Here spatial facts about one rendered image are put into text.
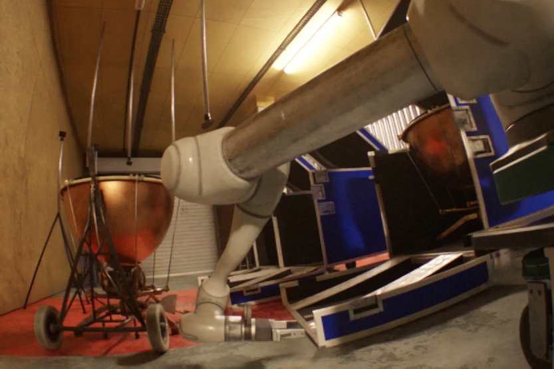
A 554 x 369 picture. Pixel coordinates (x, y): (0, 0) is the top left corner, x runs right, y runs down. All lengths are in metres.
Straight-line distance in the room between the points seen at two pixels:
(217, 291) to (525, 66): 1.03
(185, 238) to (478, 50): 7.95
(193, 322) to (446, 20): 0.99
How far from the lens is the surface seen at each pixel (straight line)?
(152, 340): 1.25
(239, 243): 0.82
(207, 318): 1.04
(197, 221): 8.21
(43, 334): 1.44
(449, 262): 1.51
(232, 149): 0.54
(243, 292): 2.20
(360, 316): 1.13
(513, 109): 0.53
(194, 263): 8.10
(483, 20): 0.32
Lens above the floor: 0.37
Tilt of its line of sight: 16 degrees up
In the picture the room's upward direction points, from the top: 9 degrees counter-clockwise
